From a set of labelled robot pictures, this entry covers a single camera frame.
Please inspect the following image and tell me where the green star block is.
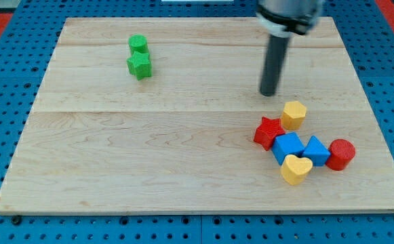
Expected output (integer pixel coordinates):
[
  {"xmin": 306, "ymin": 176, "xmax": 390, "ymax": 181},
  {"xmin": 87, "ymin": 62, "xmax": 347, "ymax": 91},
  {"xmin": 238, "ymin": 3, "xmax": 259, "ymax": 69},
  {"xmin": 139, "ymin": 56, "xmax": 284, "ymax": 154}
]
[{"xmin": 127, "ymin": 51, "xmax": 152, "ymax": 80}]

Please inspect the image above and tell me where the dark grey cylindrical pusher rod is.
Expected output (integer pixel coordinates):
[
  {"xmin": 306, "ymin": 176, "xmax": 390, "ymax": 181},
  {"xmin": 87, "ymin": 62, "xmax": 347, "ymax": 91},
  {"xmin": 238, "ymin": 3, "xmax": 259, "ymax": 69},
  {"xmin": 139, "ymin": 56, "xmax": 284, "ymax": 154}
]
[{"xmin": 259, "ymin": 35, "xmax": 290, "ymax": 97}]

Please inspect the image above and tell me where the green cylinder block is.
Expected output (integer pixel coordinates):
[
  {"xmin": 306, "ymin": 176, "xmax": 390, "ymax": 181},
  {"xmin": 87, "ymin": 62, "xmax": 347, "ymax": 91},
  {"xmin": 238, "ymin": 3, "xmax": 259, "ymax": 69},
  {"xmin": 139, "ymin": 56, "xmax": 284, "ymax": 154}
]
[{"xmin": 128, "ymin": 35, "xmax": 149, "ymax": 55}]

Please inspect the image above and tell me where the yellow heart block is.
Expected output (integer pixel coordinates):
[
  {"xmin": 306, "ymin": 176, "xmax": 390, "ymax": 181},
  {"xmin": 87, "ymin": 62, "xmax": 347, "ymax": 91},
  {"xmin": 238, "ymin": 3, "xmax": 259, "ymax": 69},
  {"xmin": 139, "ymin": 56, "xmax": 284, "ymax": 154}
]
[{"xmin": 280, "ymin": 155, "xmax": 313, "ymax": 186}]

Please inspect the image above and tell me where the blue cube block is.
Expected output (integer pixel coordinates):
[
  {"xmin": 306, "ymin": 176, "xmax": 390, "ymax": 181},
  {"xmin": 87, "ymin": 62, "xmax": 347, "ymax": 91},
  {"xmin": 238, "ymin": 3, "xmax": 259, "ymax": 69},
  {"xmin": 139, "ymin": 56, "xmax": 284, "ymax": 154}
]
[{"xmin": 272, "ymin": 132, "xmax": 305, "ymax": 165}]

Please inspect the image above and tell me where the blue triangle block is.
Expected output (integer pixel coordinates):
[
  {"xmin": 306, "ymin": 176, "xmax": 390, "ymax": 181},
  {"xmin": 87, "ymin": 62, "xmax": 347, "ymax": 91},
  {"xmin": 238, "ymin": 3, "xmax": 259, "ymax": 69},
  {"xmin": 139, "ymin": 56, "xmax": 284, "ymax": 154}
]
[{"xmin": 301, "ymin": 136, "xmax": 331, "ymax": 167}]

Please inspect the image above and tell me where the red cylinder block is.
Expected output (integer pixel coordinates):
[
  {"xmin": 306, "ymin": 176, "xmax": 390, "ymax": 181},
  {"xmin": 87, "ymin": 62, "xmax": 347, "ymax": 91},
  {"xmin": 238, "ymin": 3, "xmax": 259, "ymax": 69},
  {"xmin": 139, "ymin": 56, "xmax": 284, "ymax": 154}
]
[{"xmin": 326, "ymin": 139, "xmax": 356, "ymax": 171}]

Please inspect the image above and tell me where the yellow hexagon block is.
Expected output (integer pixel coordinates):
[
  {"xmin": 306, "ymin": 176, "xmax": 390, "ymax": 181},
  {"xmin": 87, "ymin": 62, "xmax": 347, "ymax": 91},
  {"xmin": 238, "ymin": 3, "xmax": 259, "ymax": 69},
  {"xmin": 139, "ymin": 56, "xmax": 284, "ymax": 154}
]
[{"xmin": 281, "ymin": 101, "xmax": 307, "ymax": 131}]

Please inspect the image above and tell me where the red star block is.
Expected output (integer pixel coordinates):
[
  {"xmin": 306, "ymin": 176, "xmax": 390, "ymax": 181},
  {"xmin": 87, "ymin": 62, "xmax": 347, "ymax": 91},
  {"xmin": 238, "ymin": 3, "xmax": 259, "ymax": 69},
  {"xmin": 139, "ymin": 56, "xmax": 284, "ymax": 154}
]
[{"xmin": 254, "ymin": 117, "xmax": 285, "ymax": 150}]

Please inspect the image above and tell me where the light wooden board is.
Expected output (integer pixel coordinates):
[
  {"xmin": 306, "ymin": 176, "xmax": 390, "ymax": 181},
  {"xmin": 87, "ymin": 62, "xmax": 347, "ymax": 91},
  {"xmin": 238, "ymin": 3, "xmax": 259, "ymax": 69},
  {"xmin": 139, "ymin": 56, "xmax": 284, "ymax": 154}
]
[{"xmin": 0, "ymin": 17, "xmax": 394, "ymax": 216}]

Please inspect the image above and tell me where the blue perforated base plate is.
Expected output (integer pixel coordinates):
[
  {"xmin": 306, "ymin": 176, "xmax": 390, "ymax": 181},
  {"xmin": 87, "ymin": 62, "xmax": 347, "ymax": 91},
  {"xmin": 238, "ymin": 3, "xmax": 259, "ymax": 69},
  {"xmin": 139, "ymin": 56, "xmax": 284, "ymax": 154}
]
[{"xmin": 0, "ymin": 0, "xmax": 394, "ymax": 243}]

